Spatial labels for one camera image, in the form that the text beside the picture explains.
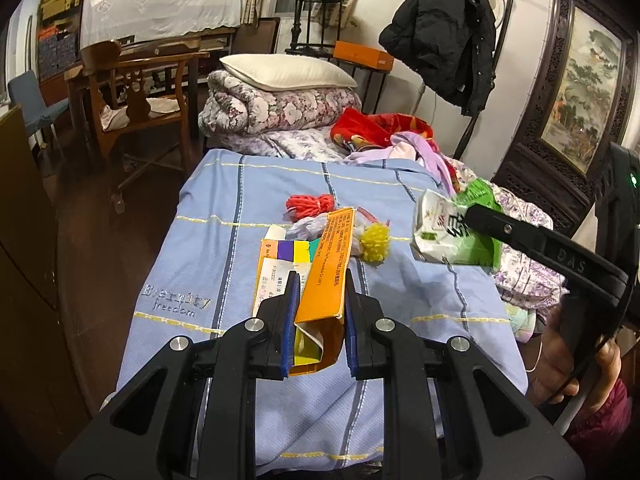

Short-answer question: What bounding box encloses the orange paper box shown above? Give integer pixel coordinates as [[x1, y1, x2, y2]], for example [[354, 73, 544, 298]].
[[290, 208, 355, 376]]

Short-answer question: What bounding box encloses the colourful paper card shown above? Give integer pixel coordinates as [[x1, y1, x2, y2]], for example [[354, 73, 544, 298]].
[[252, 238, 319, 316]]

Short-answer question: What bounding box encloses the green snack bag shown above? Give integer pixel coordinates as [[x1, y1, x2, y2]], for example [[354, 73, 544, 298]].
[[412, 179, 502, 272]]

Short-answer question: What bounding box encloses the clear plastic bag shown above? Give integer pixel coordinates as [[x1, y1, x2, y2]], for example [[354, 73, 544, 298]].
[[285, 207, 378, 257]]

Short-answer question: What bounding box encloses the yellow yarn pompom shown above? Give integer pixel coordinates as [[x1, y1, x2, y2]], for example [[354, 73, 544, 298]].
[[359, 222, 390, 264]]

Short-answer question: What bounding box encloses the red yarn ball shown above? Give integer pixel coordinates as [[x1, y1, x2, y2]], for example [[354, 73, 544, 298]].
[[285, 194, 335, 221]]

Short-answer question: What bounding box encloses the maroon left sleeve forearm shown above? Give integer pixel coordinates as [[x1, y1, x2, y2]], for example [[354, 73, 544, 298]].
[[567, 378, 631, 456]]

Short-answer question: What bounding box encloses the person's right hand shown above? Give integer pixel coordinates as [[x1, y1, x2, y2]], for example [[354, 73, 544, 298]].
[[526, 306, 622, 419]]

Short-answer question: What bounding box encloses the purple floral quilt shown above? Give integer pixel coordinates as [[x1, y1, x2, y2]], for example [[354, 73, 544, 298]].
[[444, 154, 572, 311]]

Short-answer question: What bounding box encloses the pastel tie-dye blanket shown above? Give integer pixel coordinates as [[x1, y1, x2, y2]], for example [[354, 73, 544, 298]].
[[504, 302, 537, 344]]

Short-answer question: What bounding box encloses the blue checked bed sheet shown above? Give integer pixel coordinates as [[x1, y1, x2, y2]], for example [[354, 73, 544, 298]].
[[119, 150, 527, 474]]

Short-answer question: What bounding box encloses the lilac cloth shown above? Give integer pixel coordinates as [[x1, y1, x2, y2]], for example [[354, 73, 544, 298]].
[[343, 131, 458, 196]]

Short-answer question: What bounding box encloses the framed landscape painting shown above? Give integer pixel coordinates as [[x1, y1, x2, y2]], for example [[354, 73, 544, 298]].
[[541, 6, 623, 174]]

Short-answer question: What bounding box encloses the red floral blanket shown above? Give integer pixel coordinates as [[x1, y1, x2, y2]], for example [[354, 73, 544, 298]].
[[330, 107, 438, 151]]

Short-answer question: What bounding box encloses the grey floral folded quilt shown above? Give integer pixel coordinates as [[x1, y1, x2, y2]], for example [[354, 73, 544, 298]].
[[198, 70, 361, 162]]

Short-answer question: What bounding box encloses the black hanging jacket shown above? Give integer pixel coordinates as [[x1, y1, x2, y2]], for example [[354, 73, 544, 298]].
[[378, 0, 496, 116]]

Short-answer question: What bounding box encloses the wooden armchair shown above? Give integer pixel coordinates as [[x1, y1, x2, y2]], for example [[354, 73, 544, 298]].
[[80, 39, 208, 214]]

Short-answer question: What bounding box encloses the cream pillow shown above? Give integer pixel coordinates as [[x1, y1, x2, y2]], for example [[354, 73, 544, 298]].
[[220, 53, 358, 92]]

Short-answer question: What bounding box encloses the black coat rack pole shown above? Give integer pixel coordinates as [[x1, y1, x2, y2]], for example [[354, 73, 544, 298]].
[[452, 0, 522, 162]]

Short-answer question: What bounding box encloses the black round stand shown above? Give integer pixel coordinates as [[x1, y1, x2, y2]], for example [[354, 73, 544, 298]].
[[285, 0, 345, 61]]

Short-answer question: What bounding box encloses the blue chair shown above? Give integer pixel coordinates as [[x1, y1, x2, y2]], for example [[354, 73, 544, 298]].
[[8, 70, 68, 148]]

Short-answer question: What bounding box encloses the white cloth covered cabinet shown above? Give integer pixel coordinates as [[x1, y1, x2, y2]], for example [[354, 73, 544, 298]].
[[79, 0, 250, 49]]

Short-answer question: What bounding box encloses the wooden bookshelf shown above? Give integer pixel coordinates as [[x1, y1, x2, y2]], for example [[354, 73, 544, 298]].
[[37, 0, 84, 81]]

